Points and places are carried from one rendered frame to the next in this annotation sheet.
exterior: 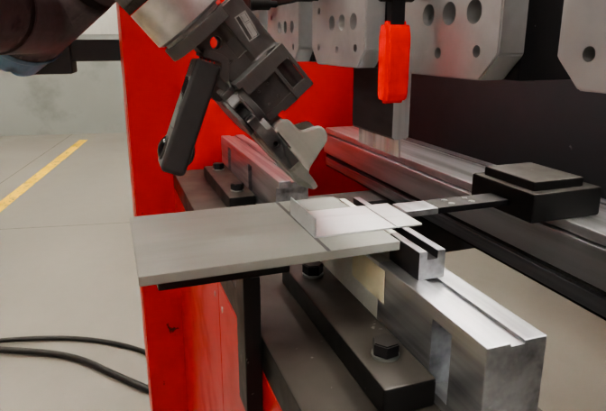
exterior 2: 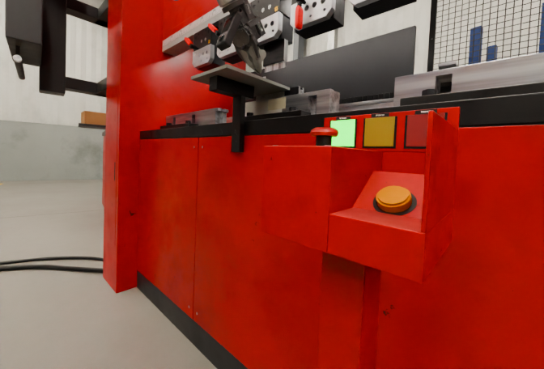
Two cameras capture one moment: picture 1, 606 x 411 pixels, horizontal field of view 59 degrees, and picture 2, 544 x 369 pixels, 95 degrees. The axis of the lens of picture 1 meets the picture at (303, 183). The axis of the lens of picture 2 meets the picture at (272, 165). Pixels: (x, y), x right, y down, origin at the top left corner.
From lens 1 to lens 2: 0.59 m
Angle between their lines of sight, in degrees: 30
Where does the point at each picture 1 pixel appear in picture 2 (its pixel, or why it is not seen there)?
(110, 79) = (25, 148)
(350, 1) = (270, 18)
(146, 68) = (131, 80)
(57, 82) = not seen: outside the picture
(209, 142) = (158, 120)
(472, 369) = (325, 98)
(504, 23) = (332, 0)
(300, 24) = not seen: hidden behind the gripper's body
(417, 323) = (302, 102)
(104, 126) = (16, 176)
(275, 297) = not seen: hidden behind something
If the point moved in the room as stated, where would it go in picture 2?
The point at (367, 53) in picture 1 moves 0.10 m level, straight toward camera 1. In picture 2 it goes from (278, 31) to (291, 15)
